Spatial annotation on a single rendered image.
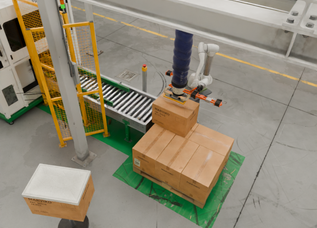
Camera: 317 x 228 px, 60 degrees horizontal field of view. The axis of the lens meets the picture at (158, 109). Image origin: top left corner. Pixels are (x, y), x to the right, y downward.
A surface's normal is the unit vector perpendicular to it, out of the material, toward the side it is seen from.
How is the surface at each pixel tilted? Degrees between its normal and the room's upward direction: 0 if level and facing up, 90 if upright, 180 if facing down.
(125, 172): 0
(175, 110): 0
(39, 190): 0
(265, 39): 90
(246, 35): 90
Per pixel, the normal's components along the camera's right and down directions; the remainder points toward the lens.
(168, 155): 0.04, -0.75
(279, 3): -0.52, 0.55
